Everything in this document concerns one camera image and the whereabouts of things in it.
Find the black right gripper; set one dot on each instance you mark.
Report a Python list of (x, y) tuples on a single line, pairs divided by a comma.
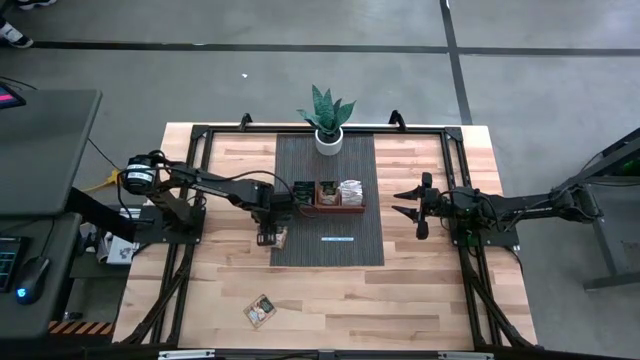
[(434, 205)]

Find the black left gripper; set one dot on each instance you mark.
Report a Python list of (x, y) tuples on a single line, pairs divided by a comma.
[(272, 205)]

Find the dark purple Ahmad tea packet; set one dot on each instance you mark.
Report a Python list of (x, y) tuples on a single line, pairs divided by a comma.
[(306, 192)]

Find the white orange Tazo tea packet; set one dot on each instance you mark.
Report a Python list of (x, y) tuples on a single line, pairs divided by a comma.
[(350, 182), (350, 197), (350, 187), (350, 192), (350, 202)]

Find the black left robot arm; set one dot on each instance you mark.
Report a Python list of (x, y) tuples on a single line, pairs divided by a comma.
[(225, 189)]

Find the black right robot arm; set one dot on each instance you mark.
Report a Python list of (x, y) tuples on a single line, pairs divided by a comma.
[(525, 210)]

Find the white printed label strip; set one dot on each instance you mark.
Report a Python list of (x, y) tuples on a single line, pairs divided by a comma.
[(336, 239)]

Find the wooden three-compartment box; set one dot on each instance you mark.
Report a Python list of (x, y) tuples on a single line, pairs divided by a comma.
[(340, 209)]

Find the grey woven placemat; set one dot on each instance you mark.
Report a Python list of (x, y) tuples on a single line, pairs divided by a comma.
[(300, 165)]

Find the green plant in white pot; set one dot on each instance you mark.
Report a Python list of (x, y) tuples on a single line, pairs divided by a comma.
[(329, 145)]

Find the white box under table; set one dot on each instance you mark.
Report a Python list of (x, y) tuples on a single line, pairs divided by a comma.
[(120, 252)]

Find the yellow power plug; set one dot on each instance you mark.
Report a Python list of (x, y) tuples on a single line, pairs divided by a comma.
[(116, 176)]

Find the dark grey low desk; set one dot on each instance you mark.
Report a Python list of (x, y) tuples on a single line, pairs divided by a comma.
[(62, 260)]

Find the orange black hazard tape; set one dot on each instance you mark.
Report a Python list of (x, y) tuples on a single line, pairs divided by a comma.
[(80, 328)]

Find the grey metal stand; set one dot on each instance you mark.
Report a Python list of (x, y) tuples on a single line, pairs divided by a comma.
[(615, 280)]

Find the grey side desk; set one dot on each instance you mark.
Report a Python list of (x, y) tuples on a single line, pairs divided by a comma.
[(45, 150)]

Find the black computer mouse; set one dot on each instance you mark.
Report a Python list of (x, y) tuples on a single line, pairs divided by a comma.
[(31, 280)]

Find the backlit black keyboard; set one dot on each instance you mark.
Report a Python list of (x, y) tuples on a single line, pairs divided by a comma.
[(10, 265)]

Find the tablet screen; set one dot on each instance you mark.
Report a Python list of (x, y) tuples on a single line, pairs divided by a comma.
[(10, 97)]

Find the person's shoe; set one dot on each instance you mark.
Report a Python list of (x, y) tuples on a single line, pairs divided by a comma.
[(37, 4), (15, 35)]

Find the black frame clamp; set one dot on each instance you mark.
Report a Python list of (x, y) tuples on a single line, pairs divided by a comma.
[(397, 120), (245, 121)]

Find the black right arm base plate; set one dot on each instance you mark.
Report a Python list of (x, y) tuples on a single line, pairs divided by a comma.
[(500, 240)]

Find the black metal table frame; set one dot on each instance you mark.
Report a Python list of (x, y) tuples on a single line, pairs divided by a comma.
[(250, 129)]

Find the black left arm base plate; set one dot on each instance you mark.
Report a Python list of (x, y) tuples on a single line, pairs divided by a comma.
[(145, 232)]

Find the silver table bracket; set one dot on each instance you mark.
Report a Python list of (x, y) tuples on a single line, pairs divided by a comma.
[(465, 356), (185, 354)]

